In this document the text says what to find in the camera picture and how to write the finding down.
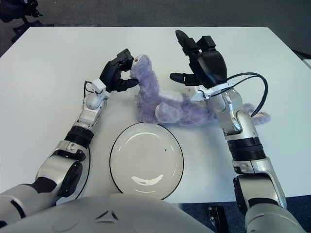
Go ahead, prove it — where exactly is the black office chair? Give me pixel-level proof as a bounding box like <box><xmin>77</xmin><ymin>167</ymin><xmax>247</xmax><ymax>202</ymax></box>
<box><xmin>0</xmin><ymin>0</ymin><xmax>54</xmax><ymax>42</ymax></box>

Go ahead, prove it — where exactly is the purple plush rabbit doll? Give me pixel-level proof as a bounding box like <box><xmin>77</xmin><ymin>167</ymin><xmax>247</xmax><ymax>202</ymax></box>
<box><xmin>130</xmin><ymin>55</ymin><xmax>271</xmax><ymax>127</ymax></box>

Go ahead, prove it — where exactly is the black metal bracket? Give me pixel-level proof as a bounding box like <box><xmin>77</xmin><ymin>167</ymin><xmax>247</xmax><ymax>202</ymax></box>
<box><xmin>208</xmin><ymin>205</ymin><xmax>228</xmax><ymax>233</ymax></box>

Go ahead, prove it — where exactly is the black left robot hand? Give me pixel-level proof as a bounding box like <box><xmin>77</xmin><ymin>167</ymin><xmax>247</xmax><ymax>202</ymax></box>
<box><xmin>99</xmin><ymin>48</ymin><xmax>139</xmax><ymax>93</ymax></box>

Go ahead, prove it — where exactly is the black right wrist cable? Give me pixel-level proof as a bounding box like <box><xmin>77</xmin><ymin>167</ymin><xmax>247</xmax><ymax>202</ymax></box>
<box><xmin>227</xmin><ymin>72</ymin><xmax>269</xmax><ymax>117</ymax></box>

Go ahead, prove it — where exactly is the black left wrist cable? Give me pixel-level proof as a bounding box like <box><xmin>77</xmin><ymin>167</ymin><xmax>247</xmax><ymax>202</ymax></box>
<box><xmin>84</xmin><ymin>81</ymin><xmax>97</xmax><ymax>98</ymax></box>

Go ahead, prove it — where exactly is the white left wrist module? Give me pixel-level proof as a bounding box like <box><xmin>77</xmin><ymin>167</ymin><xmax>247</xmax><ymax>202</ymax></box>
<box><xmin>91</xmin><ymin>78</ymin><xmax>110</xmax><ymax>96</ymax></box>

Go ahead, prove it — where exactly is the white plate with black rim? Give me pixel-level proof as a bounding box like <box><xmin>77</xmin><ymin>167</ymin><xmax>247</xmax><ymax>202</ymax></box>
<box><xmin>109</xmin><ymin>123</ymin><xmax>184</xmax><ymax>200</ymax></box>

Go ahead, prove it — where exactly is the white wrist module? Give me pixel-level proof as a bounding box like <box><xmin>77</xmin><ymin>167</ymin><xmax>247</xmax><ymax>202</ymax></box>
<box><xmin>91</xmin><ymin>78</ymin><xmax>110</xmax><ymax>96</ymax></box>
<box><xmin>190</xmin><ymin>81</ymin><xmax>236</xmax><ymax>102</ymax></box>

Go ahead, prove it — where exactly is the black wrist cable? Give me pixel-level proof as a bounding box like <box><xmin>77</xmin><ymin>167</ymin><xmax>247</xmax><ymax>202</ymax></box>
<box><xmin>84</xmin><ymin>81</ymin><xmax>97</xmax><ymax>98</ymax></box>
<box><xmin>227</xmin><ymin>72</ymin><xmax>269</xmax><ymax>117</ymax></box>

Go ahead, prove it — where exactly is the grey robot torso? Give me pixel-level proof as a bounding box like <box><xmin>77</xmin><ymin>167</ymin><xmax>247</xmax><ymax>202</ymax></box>
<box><xmin>0</xmin><ymin>194</ymin><xmax>217</xmax><ymax>233</ymax></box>

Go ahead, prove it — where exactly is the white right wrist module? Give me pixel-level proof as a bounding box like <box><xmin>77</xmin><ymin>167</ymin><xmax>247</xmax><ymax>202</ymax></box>
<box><xmin>190</xmin><ymin>81</ymin><xmax>236</xmax><ymax>102</ymax></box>

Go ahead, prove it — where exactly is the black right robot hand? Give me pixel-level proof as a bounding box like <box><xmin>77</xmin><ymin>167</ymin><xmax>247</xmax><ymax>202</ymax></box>
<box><xmin>169</xmin><ymin>30</ymin><xmax>228</xmax><ymax>89</ymax></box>

